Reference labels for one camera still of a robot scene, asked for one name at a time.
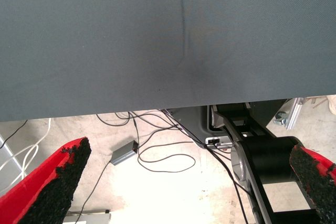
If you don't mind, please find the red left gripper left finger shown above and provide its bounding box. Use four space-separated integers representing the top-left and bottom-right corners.
0 136 92 224

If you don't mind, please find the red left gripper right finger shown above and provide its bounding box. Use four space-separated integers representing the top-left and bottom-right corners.
289 144 336 224

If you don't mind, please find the grey metal box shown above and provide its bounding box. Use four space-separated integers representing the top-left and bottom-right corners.
64 209 111 224

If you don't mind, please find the aluminium profile bar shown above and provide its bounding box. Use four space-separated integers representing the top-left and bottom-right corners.
286 97 305 131

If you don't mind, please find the grey adapter box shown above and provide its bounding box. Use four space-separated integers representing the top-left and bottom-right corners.
110 141 139 166

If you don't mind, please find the silver usb hub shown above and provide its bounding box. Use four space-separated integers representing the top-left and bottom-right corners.
205 136 234 150

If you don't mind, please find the dark grey base panel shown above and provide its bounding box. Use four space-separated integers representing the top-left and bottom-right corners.
167 105 213 147

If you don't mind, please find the dark grey table cloth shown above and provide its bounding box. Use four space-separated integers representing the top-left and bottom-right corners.
0 0 336 122

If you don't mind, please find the thin black floor cable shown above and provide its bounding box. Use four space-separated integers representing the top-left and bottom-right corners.
207 146 249 224
77 163 113 217
0 120 28 141

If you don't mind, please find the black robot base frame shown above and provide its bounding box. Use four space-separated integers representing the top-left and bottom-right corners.
207 99 323 224

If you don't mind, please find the white floor cable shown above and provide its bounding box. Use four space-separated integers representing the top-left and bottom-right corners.
0 118 52 195

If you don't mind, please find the metal caster bracket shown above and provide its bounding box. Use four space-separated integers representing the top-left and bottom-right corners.
274 112 289 126

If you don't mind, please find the looping black floor cable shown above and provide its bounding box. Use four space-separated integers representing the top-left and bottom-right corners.
131 112 208 174

